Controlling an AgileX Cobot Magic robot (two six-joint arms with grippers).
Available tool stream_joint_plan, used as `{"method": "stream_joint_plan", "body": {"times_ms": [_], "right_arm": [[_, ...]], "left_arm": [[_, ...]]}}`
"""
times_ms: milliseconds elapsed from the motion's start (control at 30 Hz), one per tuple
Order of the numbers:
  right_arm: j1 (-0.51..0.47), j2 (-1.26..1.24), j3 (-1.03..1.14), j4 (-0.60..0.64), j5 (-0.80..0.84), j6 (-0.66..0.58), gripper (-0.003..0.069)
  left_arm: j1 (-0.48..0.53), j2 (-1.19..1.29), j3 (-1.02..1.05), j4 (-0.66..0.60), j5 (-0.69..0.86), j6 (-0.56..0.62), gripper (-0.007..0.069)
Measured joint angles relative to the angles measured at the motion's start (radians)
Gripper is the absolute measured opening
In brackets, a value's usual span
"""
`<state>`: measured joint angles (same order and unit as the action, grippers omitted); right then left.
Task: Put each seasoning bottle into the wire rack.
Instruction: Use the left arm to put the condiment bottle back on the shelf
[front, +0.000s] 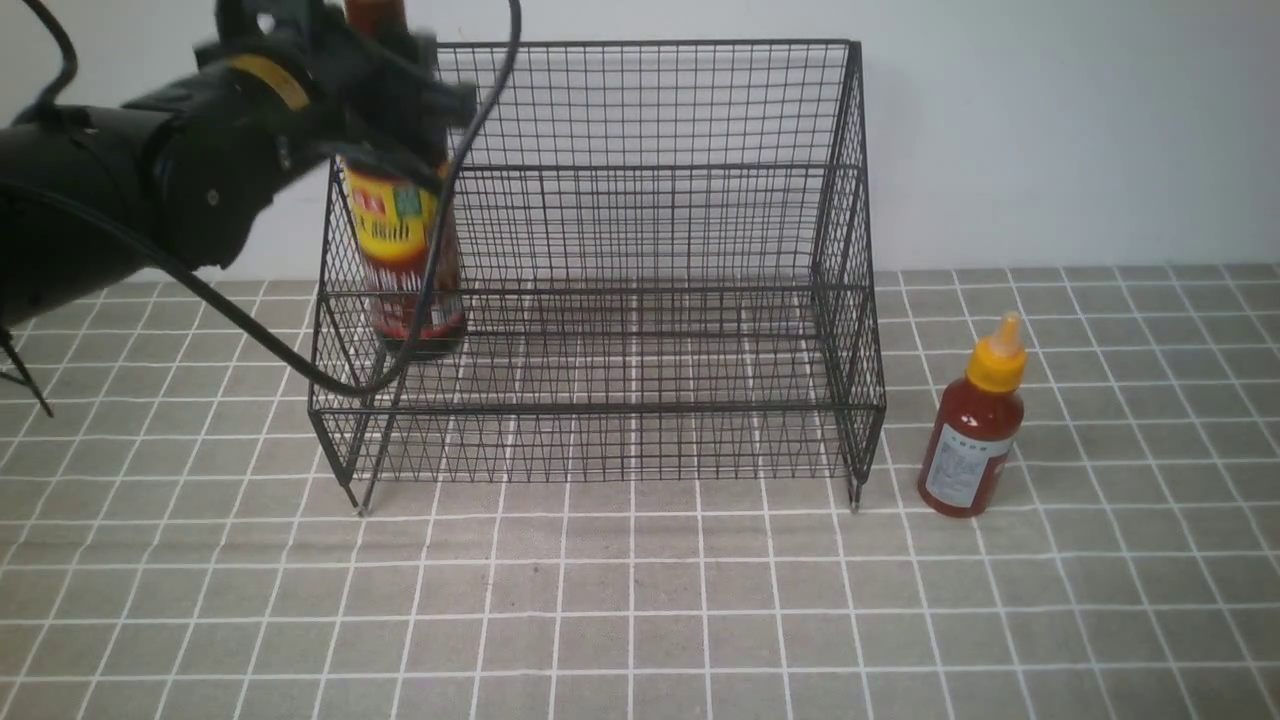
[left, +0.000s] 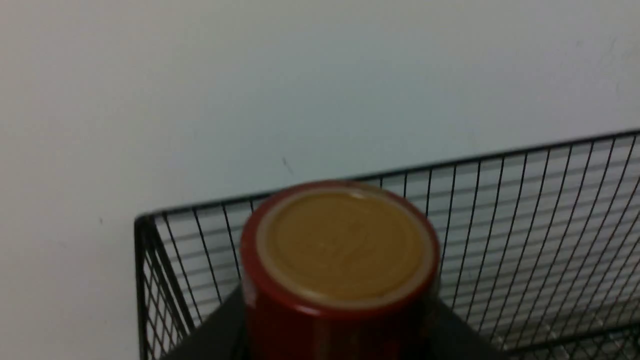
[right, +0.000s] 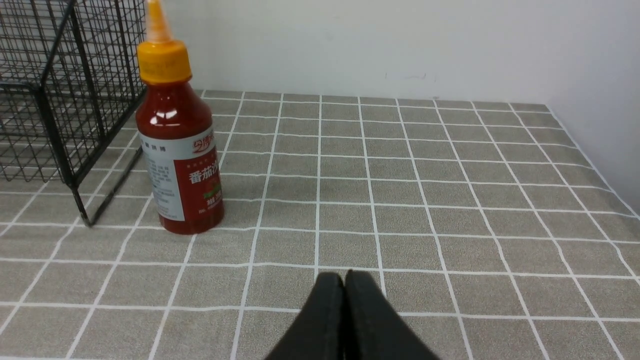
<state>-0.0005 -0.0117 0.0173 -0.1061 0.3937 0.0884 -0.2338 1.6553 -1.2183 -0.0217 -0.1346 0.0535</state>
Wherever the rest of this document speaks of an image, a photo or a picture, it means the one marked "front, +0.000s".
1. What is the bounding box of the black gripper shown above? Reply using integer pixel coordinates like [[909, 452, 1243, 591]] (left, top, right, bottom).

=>
[[125, 1, 479, 270]]

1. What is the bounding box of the dark soy sauce bottle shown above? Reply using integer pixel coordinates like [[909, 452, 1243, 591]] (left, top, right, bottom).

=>
[[338, 0, 468, 360]]

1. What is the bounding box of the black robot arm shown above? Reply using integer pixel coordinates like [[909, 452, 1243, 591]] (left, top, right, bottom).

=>
[[1, 1, 477, 329]]

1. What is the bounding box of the red sauce squeeze bottle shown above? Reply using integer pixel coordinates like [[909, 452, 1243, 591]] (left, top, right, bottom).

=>
[[916, 313, 1028, 519]]

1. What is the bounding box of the grey checked tablecloth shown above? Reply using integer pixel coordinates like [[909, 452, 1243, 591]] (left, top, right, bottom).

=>
[[3, 265, 1277, 719]]

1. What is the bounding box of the black cable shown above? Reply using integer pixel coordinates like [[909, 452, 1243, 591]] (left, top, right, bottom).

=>
[[0, 0, 524, 401]]

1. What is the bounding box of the black wire mesh rack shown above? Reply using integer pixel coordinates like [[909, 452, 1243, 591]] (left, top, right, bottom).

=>
[[308, 38, 886, 514]]

